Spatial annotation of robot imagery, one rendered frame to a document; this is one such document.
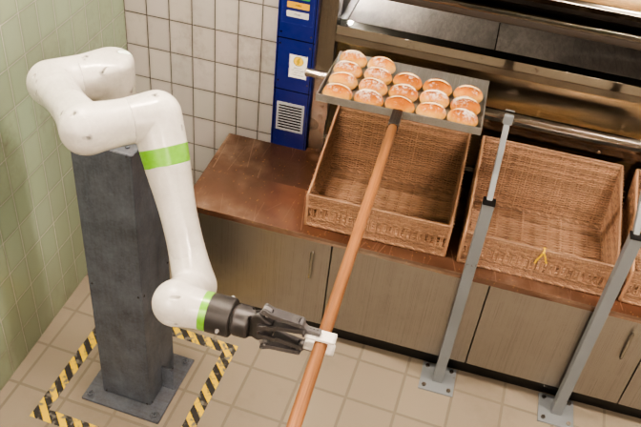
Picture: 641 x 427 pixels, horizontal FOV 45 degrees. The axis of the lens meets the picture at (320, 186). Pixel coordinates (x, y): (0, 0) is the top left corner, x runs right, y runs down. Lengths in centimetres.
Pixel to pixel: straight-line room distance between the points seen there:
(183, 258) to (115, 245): 68
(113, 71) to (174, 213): 51
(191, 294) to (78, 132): 44
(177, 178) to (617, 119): 184
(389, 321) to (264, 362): 54
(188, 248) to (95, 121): 37
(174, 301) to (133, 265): 81
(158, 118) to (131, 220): 66
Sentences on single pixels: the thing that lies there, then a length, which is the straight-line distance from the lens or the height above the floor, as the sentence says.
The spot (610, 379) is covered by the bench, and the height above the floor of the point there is 22.
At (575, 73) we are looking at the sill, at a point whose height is 118.
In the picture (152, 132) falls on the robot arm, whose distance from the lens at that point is 184.
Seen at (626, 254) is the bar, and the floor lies 89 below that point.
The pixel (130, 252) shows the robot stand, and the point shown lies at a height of 80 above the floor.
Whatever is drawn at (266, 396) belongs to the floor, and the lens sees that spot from 314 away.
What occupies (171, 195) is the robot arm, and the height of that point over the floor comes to 136.
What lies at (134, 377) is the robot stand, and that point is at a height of 15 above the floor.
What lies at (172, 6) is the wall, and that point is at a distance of 327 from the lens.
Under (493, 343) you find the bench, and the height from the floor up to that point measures 25.
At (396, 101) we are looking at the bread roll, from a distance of 253.
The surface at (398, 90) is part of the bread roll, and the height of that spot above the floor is 122.
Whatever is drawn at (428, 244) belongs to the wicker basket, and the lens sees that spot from 291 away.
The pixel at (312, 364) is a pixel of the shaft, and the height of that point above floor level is 121.
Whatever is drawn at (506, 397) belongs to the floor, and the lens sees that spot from 333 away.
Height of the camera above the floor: 254
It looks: 38 degrees down
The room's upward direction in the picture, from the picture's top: 6 degrees clockwise
